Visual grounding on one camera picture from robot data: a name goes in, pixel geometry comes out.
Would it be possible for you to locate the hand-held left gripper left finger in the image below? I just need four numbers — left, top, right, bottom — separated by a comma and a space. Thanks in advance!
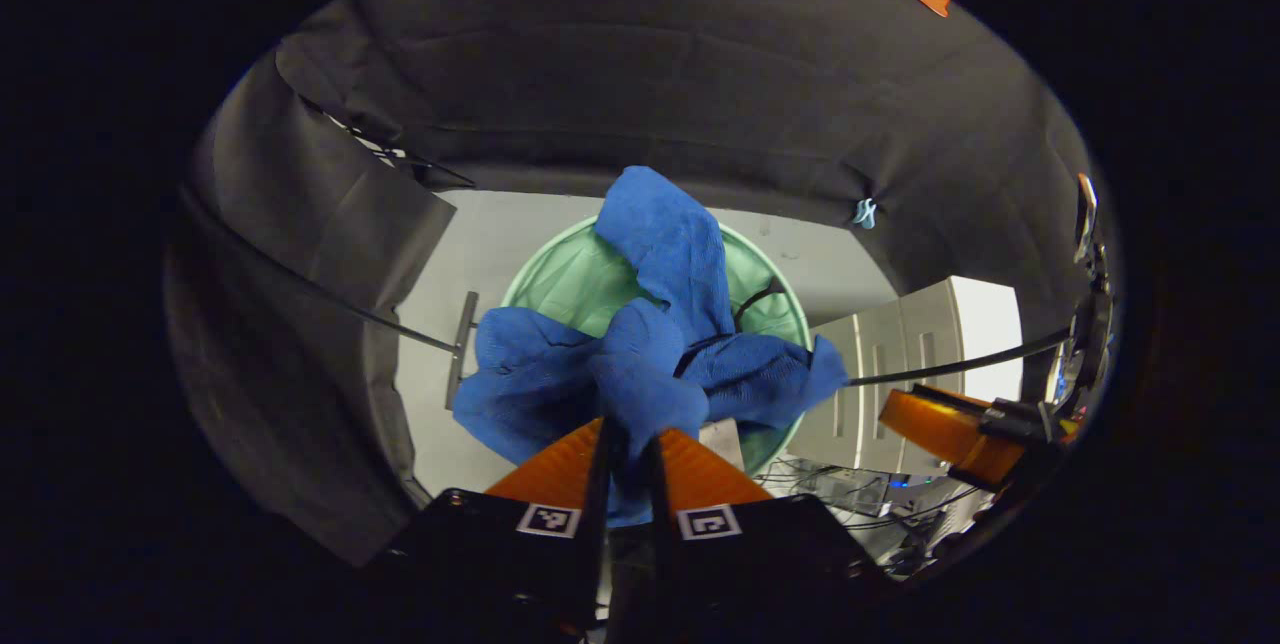
384, 416, 612, 644

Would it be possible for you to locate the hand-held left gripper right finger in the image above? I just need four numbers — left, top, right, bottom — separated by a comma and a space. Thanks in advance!
650, 427, 887, 641

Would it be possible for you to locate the green laundry hamper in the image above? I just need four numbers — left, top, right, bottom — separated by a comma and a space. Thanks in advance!
500, 213, 814, 478

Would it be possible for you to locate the blue corduroy jacket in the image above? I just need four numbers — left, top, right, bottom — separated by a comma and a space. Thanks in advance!
452, 166, 850, 531

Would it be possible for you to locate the black clothes rack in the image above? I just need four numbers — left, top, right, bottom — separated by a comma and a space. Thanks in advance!
180, 186, 1081, 413

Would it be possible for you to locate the white paper hang tag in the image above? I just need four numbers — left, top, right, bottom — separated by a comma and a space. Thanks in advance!
698, 418, 747, 474

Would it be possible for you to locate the white drawer cabinet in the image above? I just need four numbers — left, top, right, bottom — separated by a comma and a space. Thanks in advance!
785, 274, 1027, 478

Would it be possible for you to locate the black backdrop cloth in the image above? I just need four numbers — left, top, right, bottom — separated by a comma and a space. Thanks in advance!
165, 0, 1113, 567

